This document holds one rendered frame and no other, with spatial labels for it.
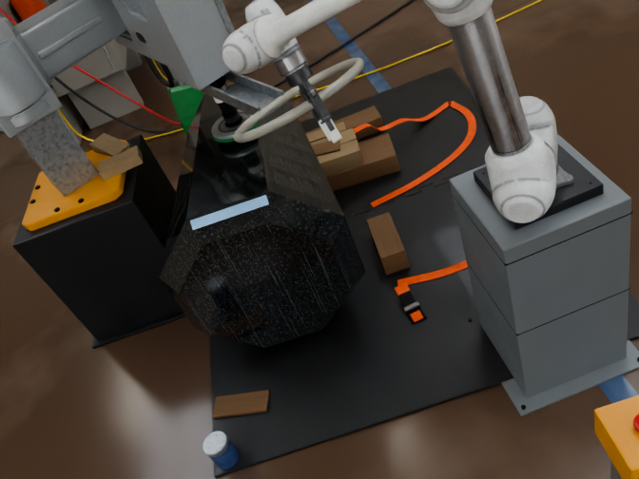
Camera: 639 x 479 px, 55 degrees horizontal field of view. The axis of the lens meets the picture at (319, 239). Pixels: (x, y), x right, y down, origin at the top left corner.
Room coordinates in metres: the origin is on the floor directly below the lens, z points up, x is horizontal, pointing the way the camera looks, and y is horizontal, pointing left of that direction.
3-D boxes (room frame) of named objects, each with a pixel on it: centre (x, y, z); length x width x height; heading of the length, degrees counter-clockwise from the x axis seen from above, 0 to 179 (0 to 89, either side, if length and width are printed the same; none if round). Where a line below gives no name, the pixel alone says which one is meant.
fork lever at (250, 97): (2.33, 0.10, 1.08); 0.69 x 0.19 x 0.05; 23
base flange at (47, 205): (2.72, 0.96, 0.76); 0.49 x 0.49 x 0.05; 84
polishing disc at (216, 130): (2.43, 0.14, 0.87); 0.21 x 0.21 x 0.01
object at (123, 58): (5.59, 1.17, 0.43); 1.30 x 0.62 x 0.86; 179
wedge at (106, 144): (2.87, 0.77, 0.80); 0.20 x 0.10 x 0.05; 37
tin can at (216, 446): (1.46, 0.69, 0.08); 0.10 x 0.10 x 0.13
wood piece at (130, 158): (2.64, 0.71, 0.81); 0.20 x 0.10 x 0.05; 92
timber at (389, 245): (2.19, -0.30, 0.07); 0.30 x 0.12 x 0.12; 174
